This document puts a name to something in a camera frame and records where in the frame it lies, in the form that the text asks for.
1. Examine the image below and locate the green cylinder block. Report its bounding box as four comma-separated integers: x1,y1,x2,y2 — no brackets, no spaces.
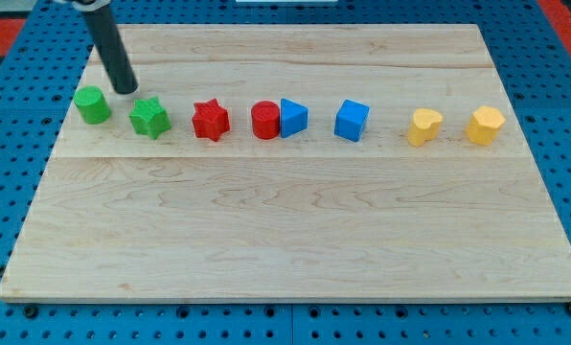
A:
73,85,111,125

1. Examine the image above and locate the red cylinder block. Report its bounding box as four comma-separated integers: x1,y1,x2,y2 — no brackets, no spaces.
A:
251,101,281,140

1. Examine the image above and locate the red star block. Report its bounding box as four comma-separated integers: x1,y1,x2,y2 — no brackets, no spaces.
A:
192,99,230,142

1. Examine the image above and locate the yellow heart block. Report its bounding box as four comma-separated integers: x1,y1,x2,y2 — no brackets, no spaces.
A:
407,108,444,147

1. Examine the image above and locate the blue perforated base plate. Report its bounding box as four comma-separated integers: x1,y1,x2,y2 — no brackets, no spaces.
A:
0,1,571,344

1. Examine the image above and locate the yellow hexagon block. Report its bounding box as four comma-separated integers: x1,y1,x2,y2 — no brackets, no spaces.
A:
465,105,506,146

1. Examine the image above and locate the green star block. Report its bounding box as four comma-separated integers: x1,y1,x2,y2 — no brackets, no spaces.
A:
129,97,171,140

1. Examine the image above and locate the blue cube block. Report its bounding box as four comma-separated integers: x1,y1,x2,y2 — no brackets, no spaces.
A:
333,100,370,142

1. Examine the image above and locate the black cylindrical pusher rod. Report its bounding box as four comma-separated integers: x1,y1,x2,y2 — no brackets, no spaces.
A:
74,0,138,95

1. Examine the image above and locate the blue triangle block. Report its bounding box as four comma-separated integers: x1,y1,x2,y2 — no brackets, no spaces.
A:
280,99,308,138

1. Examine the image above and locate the light wooden board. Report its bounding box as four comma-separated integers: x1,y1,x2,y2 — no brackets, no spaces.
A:
0,24,571,304

